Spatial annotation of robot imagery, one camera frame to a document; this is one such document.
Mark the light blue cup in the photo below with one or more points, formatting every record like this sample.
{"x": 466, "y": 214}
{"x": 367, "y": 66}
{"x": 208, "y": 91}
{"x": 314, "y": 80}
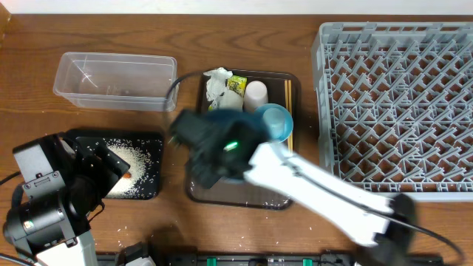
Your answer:
{"x": 275, "y": 121}

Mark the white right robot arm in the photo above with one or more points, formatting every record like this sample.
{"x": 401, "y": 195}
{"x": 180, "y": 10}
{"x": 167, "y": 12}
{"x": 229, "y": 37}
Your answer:
{"x": 381, "y": 226}

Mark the clear plastic bin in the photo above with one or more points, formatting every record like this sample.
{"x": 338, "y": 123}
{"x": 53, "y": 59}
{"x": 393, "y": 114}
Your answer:
{"x": 117, "y": 81}

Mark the wooden chopstick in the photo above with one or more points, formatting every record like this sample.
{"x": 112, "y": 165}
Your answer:
{"x": 286, "y": 92}
{"x": 290, "y": 139}

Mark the yellow green snack wrapper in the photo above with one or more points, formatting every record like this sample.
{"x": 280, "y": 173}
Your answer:
{"x": 237, "y": 84}

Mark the pink plastic cup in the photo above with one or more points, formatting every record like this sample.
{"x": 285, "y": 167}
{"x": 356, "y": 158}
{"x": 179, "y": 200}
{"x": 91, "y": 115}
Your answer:
{"x": 256, "y": 95}

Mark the left wooden chopstick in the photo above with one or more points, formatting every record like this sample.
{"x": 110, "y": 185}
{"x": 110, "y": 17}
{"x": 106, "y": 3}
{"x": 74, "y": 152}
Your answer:
{"x": 286, "y": 92}

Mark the light blue bowl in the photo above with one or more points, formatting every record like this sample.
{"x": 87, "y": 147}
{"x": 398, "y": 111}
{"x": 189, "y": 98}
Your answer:
{"x": 288, "y": 120}

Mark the brown serving tray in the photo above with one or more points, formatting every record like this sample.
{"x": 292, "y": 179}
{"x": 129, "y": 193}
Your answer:
{"x": 239, "y": 193}

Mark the black shallow tray bin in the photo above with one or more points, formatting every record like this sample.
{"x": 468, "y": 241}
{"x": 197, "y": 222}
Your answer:
{"x": 79, "y": 134}

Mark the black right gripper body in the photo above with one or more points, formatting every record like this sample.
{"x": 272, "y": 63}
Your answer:
{"x": 196, "y": 164}

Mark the dark blue plate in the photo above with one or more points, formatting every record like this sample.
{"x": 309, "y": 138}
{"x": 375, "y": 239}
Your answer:
{"x": 230, "y": 139}

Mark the right wooden chopstick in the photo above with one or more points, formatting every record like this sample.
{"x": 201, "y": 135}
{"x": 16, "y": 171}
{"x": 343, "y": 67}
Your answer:
{"x": 290, "y": 139}

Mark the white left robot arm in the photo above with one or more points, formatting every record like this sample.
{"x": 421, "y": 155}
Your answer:
{"x": 54, "y": 229}

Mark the crumpled white napkin wrapper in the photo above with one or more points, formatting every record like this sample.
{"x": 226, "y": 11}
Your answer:
{"x": 228, "y": 100}

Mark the grey dishwasher rack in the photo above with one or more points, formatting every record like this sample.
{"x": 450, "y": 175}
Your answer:
{"x": 395, "y": 106}

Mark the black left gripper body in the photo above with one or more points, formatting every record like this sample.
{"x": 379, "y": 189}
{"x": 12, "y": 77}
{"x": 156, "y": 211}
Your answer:
{"x": 94, "y": 179}

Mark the pile of white rice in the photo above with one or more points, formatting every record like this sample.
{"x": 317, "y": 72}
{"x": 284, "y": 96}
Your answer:
{"x": 143, "y": 156}

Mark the crumpled white paper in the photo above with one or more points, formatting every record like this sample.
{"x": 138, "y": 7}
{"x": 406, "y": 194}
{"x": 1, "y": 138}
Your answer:
{"x": 216, "y": 84}

